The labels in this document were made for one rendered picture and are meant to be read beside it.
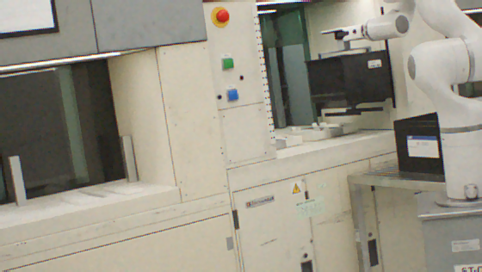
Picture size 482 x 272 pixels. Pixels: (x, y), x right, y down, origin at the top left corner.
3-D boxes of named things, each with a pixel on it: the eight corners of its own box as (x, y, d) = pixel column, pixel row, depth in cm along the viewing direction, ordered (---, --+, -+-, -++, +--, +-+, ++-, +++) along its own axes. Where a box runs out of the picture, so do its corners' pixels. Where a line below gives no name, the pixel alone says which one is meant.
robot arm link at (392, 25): (380, 11, 253) (363, 24, 249) (406, 5, 242) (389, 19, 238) (390, 32, 255) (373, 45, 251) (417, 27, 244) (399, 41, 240)
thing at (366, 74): (345, 118, 255) (332, 27, 253) (311, 119, 273) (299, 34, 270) (396, 108, 268) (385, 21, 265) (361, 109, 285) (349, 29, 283)
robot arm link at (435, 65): (494, 127, 183) (484, 34, 181) (424, 138, 182) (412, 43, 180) (476, 124, 195) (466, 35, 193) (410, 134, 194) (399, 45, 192)
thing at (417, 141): (397, 170, 248) (391, 120, 246) (454, 156, 261) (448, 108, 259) (456, 176, 224) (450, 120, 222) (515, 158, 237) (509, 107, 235)
